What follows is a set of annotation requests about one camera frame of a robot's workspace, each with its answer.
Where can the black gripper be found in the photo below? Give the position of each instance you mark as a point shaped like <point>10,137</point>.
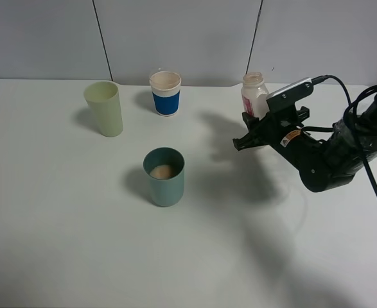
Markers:
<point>272,129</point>

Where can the teal plastic cup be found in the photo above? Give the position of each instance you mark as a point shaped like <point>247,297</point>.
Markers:
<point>165,171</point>

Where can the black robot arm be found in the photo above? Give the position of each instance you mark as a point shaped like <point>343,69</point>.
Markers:
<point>325,158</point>

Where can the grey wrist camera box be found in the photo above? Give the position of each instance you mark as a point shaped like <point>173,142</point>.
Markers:
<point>291,86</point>

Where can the blue white paper cup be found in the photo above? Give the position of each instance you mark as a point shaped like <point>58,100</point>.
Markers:
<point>165,86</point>

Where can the pink label drink bottle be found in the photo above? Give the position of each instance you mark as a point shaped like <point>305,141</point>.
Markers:
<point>254,93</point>

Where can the pale green plastic cup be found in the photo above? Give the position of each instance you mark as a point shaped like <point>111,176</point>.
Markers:
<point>102,98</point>

